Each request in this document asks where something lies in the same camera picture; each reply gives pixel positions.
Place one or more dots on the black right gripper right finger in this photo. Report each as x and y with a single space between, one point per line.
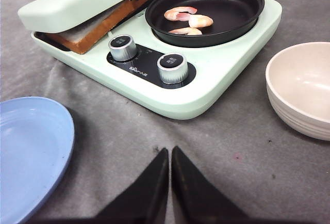
199 200

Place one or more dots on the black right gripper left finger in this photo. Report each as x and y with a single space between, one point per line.
145 200

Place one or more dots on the beige ceramic bowl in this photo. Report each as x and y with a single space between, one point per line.
297 81

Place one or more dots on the cooked pink shrimp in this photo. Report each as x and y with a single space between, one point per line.
190 31
199 21
171 14

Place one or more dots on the white bread slice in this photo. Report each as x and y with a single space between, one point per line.
84 36

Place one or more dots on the mint green breakfast maker base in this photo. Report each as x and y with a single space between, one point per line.
211 69

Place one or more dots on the blue plate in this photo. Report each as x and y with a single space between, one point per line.
37 140

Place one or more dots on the right silver control knob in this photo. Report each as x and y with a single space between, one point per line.
172 68

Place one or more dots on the silver control knob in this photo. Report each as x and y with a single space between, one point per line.
172 68
122 48

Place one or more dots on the left silver control knob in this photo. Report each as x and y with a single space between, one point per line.
122 48

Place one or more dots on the small black frying pan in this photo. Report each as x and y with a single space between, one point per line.
231 20

